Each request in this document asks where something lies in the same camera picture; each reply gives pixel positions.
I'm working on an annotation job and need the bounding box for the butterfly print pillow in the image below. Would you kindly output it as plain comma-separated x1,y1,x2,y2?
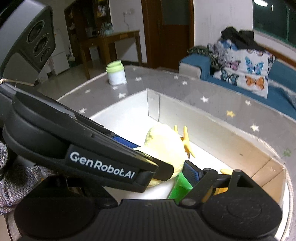
213,39,275,99

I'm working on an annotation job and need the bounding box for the wooden side table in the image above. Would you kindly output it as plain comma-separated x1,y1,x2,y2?
82,30,142,79

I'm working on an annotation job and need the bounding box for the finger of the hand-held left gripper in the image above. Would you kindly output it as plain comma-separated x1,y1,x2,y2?
73,113,140,151
135,149,174,182

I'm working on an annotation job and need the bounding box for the brown wooden door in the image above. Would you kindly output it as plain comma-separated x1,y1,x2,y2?
141,0,195,69

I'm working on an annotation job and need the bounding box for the pale yellow plush toy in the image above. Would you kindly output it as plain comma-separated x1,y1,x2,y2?
143,124,185,186

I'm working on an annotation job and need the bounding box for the orange-yellow rubber duck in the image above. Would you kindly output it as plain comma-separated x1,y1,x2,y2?
203,169,232,202

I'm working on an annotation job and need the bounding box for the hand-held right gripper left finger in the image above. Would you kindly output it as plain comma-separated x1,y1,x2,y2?
66,179,118,208

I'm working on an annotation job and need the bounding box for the dark window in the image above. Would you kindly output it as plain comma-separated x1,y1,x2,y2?
253,0,296,49

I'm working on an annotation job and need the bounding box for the yellow rubber animal toy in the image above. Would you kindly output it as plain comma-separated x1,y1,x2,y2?
173,125,195,159

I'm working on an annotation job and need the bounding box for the green plastic packet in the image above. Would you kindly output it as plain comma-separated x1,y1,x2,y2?
168,173,193,200

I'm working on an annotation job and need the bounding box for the black clothes pile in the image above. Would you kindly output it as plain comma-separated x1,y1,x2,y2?
220,27,263,50

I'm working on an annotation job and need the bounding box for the white rectangular box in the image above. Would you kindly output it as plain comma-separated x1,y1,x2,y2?
89,88,289,209

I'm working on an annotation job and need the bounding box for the dark wooden shelf cabinet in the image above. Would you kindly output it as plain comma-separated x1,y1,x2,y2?
64,0,111,47

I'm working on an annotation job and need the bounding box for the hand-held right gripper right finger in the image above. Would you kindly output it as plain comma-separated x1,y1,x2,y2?
179,160,262,208

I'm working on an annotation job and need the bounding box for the person's left hand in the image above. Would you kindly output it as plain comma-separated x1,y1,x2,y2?
0,142,55,215

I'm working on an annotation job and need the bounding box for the white jar with green lid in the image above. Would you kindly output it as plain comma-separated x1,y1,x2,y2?
106,60,127,86

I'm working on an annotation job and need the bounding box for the blue sofa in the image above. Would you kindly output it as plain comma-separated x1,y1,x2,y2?
179,54,296,121

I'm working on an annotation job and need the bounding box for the white low cabinet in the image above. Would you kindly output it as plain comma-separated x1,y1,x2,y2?
47,35,70,77

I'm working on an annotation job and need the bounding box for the plaid cloth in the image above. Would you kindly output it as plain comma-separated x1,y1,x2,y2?
187,43,232,70

